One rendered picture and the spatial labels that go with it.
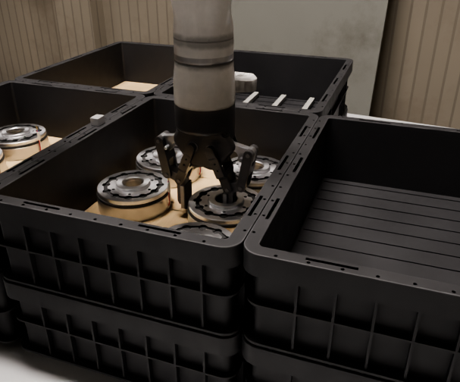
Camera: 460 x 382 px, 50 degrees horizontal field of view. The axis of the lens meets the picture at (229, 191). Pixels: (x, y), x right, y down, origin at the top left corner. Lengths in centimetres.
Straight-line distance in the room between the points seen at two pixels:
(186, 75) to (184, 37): 4
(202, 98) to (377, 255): 28
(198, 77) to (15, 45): 359
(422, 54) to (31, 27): 262
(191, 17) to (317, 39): 198
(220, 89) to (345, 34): 193
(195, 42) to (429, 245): 38
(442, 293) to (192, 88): 34
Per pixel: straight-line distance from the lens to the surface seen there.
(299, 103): 118
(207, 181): 79
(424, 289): 43
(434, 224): 73
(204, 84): 58
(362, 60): 247
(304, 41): 254
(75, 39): 354
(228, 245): 45
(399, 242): 68
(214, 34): 57
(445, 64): 275
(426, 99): 280
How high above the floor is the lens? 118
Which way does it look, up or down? 28 degrees down
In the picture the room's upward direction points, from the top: straight up
